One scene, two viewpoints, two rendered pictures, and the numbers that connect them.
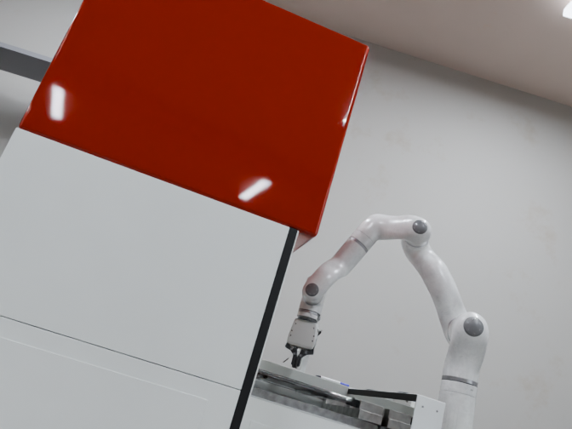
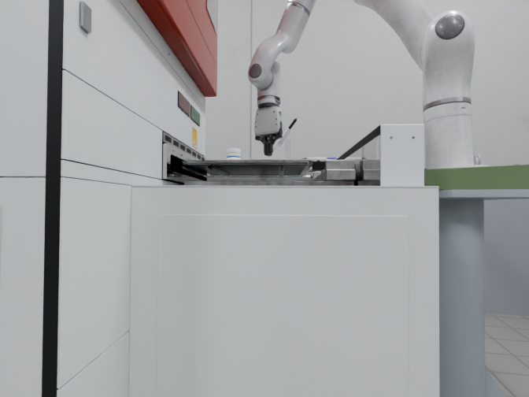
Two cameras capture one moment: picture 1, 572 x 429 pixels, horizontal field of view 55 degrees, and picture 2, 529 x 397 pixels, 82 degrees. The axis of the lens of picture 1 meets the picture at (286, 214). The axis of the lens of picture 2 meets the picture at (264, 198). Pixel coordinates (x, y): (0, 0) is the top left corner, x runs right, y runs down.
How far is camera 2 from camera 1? 1.03 m
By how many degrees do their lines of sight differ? 22
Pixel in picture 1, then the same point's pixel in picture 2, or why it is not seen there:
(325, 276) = (264, 51)
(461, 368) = (445, 87)
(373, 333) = (375, 123)
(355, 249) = (293, 13)
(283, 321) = (304, 138)
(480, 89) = not seen: outside the picture
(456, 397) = (444, 122)
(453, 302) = (419, 20)
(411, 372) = not seen: hidden behind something
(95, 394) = not seen: outside the picture
